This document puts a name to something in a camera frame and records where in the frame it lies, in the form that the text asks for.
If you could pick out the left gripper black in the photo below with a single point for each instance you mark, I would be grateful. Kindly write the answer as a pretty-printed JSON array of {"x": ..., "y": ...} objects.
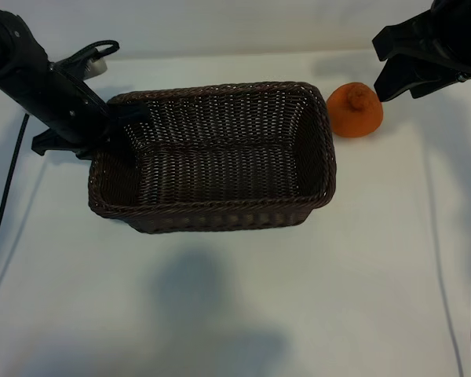
[{"x": 63, "y": 106}]

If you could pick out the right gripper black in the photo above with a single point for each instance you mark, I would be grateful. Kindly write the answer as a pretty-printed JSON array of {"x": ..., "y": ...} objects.
[{"x": 459, "y": 35}]

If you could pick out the orange with knobby stem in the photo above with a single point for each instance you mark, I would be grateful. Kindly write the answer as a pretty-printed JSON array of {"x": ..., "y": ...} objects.
[{"x": 357, "y": 121}]

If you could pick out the dark brown wicker basket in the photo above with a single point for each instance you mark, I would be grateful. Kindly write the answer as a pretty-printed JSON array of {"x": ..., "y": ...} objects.
[{"x": 220, "y": 176}]

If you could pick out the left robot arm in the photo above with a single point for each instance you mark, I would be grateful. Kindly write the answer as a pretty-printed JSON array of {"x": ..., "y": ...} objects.
[{"x": 8, "y": 43}]

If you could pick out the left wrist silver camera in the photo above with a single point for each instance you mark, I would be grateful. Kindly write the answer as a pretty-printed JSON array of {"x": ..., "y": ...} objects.
[{"x": 96, "y": 68}]

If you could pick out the left camera black bracket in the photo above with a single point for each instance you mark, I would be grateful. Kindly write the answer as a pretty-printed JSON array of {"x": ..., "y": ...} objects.
[{"x": 72, "y": 67}]

